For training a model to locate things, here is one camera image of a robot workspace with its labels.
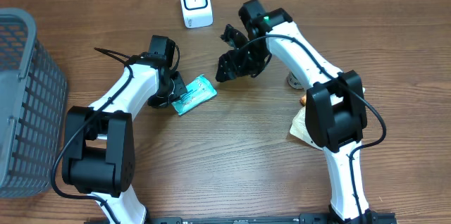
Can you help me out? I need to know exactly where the orange tissue pack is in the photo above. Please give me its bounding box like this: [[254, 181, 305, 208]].
[[299, 94, 307, 106]]

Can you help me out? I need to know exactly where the mint green wipes pack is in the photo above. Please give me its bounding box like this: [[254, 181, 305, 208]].
[[172, 75, 217, 116]]

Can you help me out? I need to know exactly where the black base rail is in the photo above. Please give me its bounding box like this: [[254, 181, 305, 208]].
[[84, 211, 399, 224]]

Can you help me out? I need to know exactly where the dark grey mesh basket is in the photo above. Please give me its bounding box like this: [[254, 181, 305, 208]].
[[1, 8, 68, 199]]

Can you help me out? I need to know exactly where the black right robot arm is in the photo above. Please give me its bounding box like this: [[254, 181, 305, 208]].
[[216, 0, 371, 223]]

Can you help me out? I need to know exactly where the green lid clear jar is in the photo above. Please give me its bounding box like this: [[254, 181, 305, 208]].
[[287, 72, 303, 89]]

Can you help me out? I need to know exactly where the white barcode scanner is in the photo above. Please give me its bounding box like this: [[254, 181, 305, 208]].
[[180, 0, 214, 29]]

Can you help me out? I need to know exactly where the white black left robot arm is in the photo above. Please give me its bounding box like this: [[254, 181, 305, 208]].
[[53, 35, 187, 223]]

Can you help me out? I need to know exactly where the clear bag bread package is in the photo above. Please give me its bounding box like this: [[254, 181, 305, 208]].
[[289, 86, 366, 151]]

